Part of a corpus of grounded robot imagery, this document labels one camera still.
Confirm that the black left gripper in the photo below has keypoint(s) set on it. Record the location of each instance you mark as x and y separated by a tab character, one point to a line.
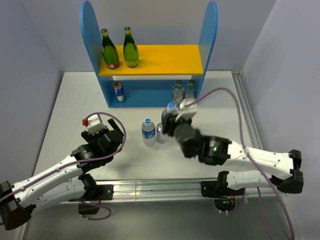
91	138

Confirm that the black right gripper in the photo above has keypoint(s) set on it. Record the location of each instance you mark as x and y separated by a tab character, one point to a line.
170	121

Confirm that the silver blue can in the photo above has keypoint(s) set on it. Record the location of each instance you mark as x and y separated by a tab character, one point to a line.
119	91
160	137

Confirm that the blue label water bottle front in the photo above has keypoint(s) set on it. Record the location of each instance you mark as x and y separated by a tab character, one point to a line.
171	107

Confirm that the blue label water bottle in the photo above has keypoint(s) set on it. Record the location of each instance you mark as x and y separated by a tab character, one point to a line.
171	107
148	131

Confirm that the green glass bottle orange label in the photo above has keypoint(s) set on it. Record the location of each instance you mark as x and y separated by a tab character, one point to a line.
109	51

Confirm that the green glass bottle gold cap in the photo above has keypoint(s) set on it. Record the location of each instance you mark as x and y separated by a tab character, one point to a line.
130	49

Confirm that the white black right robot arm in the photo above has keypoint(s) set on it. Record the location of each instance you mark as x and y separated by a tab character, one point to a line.
245	167

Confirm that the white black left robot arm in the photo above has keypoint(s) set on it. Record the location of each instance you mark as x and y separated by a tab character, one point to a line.
68	180

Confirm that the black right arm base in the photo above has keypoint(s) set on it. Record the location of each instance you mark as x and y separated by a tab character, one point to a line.
224	198

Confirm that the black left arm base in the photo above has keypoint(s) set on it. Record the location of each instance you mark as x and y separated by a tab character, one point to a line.
99	193

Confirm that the blue and yellow shelf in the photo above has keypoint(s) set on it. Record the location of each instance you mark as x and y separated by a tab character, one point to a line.
150	84

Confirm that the blue label water bottle rear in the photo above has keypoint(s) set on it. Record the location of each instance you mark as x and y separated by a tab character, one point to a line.
148	131

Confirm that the clear soda water bottle right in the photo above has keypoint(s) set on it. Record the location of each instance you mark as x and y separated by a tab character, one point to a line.
190	90

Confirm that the clear soda water bottle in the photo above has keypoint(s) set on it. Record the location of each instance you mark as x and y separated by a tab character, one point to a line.
190	90
178	92

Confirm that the clear soda water bottle left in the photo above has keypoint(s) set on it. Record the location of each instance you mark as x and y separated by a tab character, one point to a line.
178	92

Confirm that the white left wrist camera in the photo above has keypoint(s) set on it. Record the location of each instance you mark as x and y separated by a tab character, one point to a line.
94	124

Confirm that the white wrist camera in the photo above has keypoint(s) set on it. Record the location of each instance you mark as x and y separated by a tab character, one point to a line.
94	124
187	109

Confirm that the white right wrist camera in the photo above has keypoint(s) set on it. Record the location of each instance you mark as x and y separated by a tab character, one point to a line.
187	109

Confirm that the aluminium right rail frame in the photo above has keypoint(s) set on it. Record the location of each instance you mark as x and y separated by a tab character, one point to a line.
247	113

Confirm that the aluminium rail frame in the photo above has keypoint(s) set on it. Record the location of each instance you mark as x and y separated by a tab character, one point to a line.
167	209
247	113

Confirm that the aluminium front rail frame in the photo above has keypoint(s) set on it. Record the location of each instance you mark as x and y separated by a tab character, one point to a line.
167	209

